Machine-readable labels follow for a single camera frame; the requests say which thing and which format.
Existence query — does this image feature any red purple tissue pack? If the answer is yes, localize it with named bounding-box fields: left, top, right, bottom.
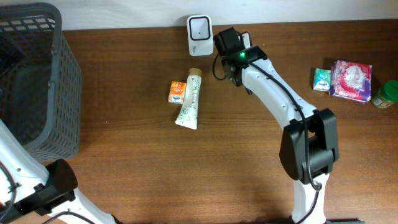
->
left=329, top=60, right=373, bottom=103

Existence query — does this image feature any grey plastic mesh basket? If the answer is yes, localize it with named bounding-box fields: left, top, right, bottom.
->
left=1, top=2, right=83, bottom=162

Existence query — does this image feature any white tube with tan cap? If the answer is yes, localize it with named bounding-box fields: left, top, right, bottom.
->
left=175, top=68, right=202, bottom=129

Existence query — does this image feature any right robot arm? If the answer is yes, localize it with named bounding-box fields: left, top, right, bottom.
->
left=213, top=27, right=339, bottom=223

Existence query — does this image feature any small teal box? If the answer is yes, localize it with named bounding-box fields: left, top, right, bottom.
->
left=313, top=68, right=331, bottom=91

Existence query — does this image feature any small orange box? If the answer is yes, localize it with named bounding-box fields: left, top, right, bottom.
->
left=168, top=81, right=186, bottom=105

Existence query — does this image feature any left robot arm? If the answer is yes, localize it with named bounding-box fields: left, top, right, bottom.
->
left=1, top=122, right=120, bottom=223

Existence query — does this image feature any green jar with green lid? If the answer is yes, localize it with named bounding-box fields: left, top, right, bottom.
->
left=371, top=80, right=397, bottom=109

